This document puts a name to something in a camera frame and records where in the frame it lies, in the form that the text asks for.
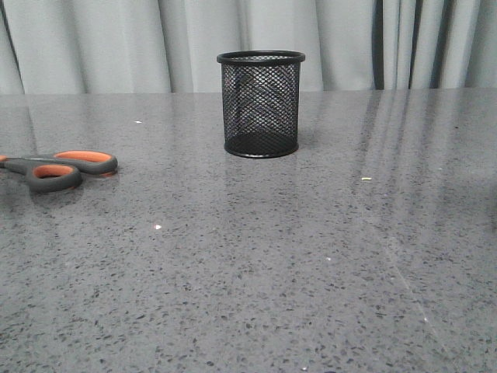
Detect grey pleated curtain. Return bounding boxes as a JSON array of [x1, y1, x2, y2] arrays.
[[1, 1, 496, 94]]

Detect grey and orange scissors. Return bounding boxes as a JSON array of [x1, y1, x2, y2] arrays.
[[1, 150, 118, 193]]

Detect black mesh pen bucket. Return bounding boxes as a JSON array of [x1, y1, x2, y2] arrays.
[[217, 51, 305, 159]]

